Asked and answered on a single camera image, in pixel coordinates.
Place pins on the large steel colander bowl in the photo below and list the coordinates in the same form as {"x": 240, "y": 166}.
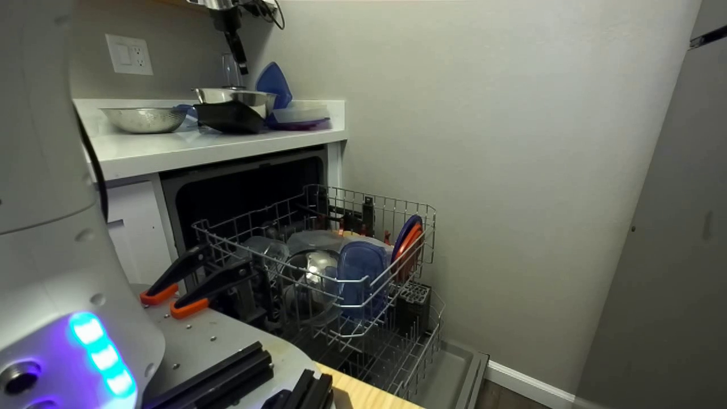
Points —
{"x": 145, "y": 119}

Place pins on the black aluminium rails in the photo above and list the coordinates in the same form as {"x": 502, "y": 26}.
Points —
{"x": 236, "y": 378}

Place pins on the black baking tray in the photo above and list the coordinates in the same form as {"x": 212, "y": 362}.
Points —
{"x": 230, "y": 119}

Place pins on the orange black clamp right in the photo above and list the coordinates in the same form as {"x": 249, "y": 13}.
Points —
{"x": 201, "y": 297}

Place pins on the silver bowl in rack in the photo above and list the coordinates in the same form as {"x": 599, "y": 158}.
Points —
{"x": 318, "y": 269}

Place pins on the grey dishwasher door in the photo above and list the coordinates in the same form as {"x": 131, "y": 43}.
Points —
{"x": 451, "y": 375}

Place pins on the orange black utensil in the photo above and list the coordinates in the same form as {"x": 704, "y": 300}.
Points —
{"x": 413, "y": 230}

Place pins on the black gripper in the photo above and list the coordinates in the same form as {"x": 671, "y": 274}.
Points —
{"x": 225, "y": 15}

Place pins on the stainless refrigerator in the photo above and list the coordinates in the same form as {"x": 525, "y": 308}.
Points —
{"x": 663, "y": 336}

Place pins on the silver bowl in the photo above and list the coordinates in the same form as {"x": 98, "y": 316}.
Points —
{"x": 258, "y": 100}
{"x": 318, "y": 269}

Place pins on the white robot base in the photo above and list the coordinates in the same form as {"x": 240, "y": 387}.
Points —
{"x": 71, "y": 329}

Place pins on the blue container on counter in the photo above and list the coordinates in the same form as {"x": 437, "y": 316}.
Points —
{"x": 273, "y": 81}

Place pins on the white wall outlet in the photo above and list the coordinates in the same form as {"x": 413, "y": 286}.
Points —
{"x": 128, "y": 55}

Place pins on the lower wire rack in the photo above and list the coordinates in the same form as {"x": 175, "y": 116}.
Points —
{"x": 396, "y": 354}

